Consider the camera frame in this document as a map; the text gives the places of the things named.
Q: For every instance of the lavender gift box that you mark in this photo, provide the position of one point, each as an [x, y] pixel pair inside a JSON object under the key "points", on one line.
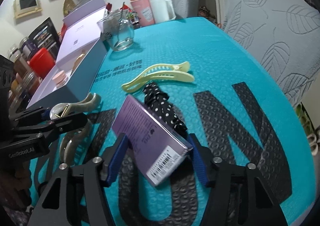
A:
{"points": [[80, 56]]}

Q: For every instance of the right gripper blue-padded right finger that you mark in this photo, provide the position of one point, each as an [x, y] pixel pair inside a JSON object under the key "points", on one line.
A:
{"points": [[239, 195]]}

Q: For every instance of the pearl beige hair claw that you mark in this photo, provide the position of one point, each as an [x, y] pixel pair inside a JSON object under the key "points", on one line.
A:
{"points": [[82, 128]]}

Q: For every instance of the black polka dot scrunchie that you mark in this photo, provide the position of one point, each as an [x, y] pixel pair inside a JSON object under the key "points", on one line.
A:
{"points": [[157, 101]]}

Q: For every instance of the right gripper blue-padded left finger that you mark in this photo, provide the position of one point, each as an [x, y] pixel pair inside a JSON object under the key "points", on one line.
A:
{"points": [[76, 191]]}

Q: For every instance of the black snack bag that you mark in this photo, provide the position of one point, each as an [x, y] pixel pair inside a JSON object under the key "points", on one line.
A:
{"points": [[46, 36]]}

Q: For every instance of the dark blue labelled jar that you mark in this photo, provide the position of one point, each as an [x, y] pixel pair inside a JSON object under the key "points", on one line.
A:
{"points": [[28, 47]]}

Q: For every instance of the teal foam mat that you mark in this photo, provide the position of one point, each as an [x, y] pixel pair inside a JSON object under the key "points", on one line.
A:
{"points": [[233, 107]]}

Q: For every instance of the glass Hello Kitty mug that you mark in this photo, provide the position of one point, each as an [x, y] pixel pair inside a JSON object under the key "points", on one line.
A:
{"points": [[109, 27]]}

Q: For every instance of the yellow hair clip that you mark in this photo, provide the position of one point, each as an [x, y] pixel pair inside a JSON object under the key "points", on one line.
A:
{"points": [[162, 71]]}

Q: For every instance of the red canister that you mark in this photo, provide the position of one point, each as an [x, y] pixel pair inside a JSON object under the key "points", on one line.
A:
{"points": [[42, 62]]}

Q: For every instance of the grey leaf-pattern chair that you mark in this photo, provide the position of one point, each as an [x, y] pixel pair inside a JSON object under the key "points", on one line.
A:
{"points": [[283, 36]]}

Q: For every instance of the wall intercom panel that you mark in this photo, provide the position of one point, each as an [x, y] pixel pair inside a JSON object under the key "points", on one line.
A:
{"points": [[24, 8]]}

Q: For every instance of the pink paper cup stack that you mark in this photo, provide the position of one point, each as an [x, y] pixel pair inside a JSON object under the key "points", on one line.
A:
{"points": [[144, 12]]}

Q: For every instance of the pink round compact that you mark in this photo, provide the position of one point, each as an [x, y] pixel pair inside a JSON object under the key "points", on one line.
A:
{"points": [[60, 78]]}

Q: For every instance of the clear jar brown contents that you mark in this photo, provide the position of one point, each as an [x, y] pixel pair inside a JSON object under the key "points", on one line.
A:
{"points": [[26, 78]]}

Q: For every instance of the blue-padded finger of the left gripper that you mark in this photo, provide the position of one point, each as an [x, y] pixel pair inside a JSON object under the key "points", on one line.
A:
{"points": [[55, 126], [30, 117]]}

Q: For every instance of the purple cosmetics box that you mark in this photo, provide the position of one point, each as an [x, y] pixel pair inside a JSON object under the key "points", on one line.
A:
{"points": [[156, 148]]}

